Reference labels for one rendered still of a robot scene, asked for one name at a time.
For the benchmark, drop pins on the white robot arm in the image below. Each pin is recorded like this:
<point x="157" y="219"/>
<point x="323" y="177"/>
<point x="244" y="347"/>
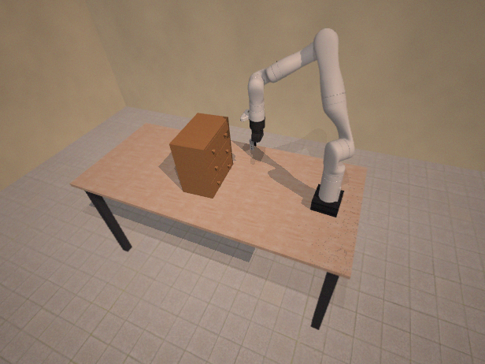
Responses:
<point x="326" y="52"/>

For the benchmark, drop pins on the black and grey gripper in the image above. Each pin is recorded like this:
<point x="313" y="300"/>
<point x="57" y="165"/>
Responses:
<point x="257" y="124"/>

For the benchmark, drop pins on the brown wooden chest of drawers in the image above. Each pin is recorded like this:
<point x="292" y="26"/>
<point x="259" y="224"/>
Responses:
<point x="188" y="151"/>

